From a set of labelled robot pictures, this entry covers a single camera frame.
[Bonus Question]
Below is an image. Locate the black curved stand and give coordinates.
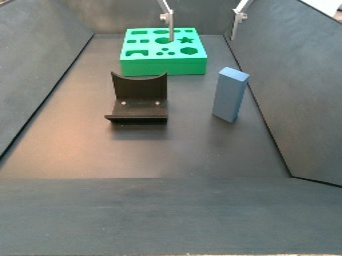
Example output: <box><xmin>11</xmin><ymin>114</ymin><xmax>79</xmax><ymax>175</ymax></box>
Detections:
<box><xmin>104</xmin><ymin>72</ymin><xmax>168</xmax><ymax>122</ymax></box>

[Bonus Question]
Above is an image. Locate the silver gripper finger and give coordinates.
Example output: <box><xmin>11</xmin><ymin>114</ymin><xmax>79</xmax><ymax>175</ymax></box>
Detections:
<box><xmin>158</xmin><ymin>0</ymin><xmax>174</xmax><ymax>42</ymax></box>
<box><xmin>230</xmin><ymin>0</ymin><xmax>253</xmax><ymax>40</ymax></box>

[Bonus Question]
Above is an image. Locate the green foam shape board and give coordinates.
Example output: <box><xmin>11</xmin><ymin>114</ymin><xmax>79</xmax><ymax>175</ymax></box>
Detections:
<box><xmin>120</xmin><ymin>28</ymin><xmax>207</xmax><ymax>76</ymax></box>

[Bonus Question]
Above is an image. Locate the blue rectangular block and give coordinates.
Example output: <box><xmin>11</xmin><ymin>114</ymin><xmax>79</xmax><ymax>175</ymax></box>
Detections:
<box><xmin>212</xmin><ymin>67</ymin><xmax>250</xmax><ymax>123</ymax></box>

